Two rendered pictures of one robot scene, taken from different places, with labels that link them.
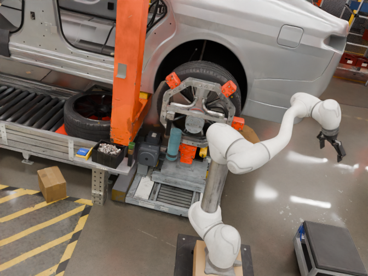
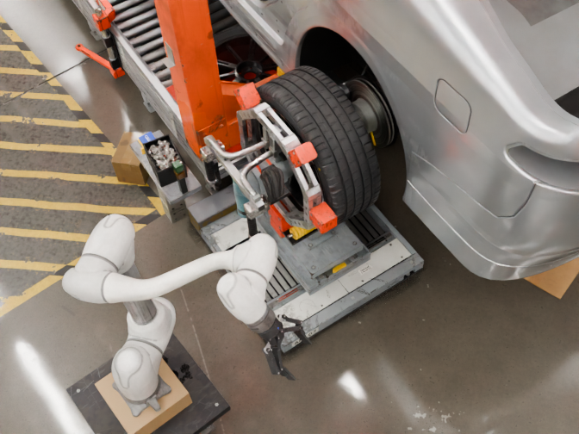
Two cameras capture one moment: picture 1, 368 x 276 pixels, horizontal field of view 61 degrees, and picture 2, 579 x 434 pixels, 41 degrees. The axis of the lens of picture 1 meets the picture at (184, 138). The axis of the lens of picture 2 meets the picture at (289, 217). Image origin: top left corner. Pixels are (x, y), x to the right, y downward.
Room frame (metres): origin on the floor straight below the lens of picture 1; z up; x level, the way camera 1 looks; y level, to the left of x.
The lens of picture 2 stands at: (1.05, -1.74, 3.35)
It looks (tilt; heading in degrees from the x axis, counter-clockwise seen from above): 55 degrees down; 58
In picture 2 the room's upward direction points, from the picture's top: 4 degrees counter-clockwise
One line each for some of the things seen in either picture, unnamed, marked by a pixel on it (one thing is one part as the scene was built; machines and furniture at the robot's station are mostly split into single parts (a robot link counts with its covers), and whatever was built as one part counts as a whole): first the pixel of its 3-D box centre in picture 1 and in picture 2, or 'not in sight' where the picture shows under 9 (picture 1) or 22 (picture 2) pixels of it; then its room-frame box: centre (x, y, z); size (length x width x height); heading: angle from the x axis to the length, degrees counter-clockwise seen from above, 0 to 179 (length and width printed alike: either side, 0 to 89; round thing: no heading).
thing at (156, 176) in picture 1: (181, 171); (311, 238); (2.26, -0.04, 0.13); 0.50 x 0.36 x 0.10; 88
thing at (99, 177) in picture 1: (99, 182); (170, 189); (1.82, 0.59, 0.21); 0.10 x 0.10 x 0.42; 88
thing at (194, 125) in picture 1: (195, 119); (264, 174); (2.02, -0.06, 0.85); 0.21 x 0.14 x 0.14; 178
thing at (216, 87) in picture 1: (196, 114); (278, 166); (2.09, -0.06, 0.85); 0.54 x 0.07 x 0.54; 88
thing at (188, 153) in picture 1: (188, 149); (289, 213); (2.13, -0.06, 0.48); 0.16 x 0.12 x 0.17; 178
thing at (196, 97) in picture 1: (185, 97); (236, 136); (1.97, 0.05, 1.03); 0.19 x 0.18 x 0.11; 178
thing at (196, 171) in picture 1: (187, 155); (314, 220); (2.26, -0.07, 0.32); 0.40 x 0.30 x 0.28; 88
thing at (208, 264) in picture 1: (223, 260); (143, 388); (1.17, -0.38, 0.43); 0.22 x 0.18 x 0.06; 93
